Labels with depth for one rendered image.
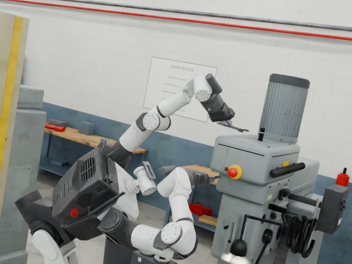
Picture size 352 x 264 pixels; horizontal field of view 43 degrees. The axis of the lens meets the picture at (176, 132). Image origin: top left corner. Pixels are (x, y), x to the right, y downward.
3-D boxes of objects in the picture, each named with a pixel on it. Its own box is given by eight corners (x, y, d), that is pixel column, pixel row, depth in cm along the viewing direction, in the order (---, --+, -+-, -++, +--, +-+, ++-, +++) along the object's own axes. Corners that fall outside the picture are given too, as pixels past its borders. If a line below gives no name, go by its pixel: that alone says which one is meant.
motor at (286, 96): (290, 144, 216) (305, 78, 212) (251, 135, 225) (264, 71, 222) (301, 143, 233) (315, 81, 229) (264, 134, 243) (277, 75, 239)
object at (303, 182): (275, 212, 214) (284, 172, 212) (232, 199, 225) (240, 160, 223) (314, 192, 284) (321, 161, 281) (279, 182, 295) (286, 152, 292)
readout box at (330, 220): (334, 236, 211) (344, 193, 208) (315, 230, 215) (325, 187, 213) (342, 228, 228) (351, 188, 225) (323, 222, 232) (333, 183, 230)
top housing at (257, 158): (263, 187, 184) (272, 148, 182) (207, 170, 196) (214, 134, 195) (295, 176, 225) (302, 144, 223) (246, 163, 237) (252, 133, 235)
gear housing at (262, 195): (264, 206, 194) (269, 184, 192) (213, 190, 205) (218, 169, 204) (286, 196, 223) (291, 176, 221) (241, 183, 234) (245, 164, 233)
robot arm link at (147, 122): (159, 104, 207) (129, 137, 214) (145, 102, 196) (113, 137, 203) (174, 122, 204) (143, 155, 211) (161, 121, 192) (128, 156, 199)
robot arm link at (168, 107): (184, 92, 201) (150, 113, 208) (173, 90, 192) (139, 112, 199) (194, 113, 199) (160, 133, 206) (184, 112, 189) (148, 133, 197)
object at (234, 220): (229, 262, 201) (238, 217, 199) (220, 259, 203) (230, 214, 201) (232, 260, 205) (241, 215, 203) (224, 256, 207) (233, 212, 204)
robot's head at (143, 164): (136, 188, 190) (147, 178, 186) (129, 171, 194) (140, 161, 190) (147, 188, 195) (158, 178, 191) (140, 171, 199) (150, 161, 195)
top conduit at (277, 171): (276, 178, 184) (278, 170, 184) (267, 176, 186) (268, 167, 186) (304, 169, 223) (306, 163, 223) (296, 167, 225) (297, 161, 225)
